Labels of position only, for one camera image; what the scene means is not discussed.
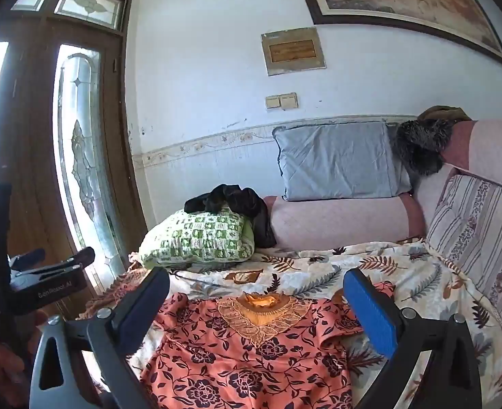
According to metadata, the brown cloth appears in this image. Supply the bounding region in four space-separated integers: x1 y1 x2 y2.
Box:
417 105 473 122

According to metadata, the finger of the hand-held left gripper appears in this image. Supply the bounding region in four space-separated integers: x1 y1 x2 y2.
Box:
8 248 47 270
18 246 97 284

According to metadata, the grey pillow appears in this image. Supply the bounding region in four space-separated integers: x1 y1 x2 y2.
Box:
272 120 413 202

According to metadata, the dark furry cloth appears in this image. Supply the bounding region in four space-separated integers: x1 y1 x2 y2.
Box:
395 117 457 178

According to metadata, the framed wall plaque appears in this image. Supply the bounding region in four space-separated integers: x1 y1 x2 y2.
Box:
261 27 328 77

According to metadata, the brown patterned throw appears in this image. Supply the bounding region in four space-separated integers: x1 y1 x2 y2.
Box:
78 264 152 321

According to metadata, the pink bolster cushion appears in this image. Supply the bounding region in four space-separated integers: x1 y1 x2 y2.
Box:
263 118 502 253

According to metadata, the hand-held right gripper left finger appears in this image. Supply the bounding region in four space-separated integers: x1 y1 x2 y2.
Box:
29 267 172 409

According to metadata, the wooden stained glass door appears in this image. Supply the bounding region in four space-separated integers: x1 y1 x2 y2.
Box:
0 0 150 335

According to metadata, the green checked pillow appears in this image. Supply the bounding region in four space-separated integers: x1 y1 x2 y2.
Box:
138 207 256 269

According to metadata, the black cloth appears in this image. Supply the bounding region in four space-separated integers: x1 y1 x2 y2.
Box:
184 184 277 248

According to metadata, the stained glass transom window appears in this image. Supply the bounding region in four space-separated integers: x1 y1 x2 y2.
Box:
10 0 131 31

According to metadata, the striped floral cushion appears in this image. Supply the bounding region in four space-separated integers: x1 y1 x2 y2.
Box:
425 174 502 352

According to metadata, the leaf print blanket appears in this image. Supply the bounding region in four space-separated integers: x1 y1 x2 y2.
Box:
125 239 502 409

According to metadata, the orange floral blouse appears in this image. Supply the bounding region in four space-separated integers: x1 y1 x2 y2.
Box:
138 281 395 409

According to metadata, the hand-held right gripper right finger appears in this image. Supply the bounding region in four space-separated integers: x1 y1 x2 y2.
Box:
343 268 489 409

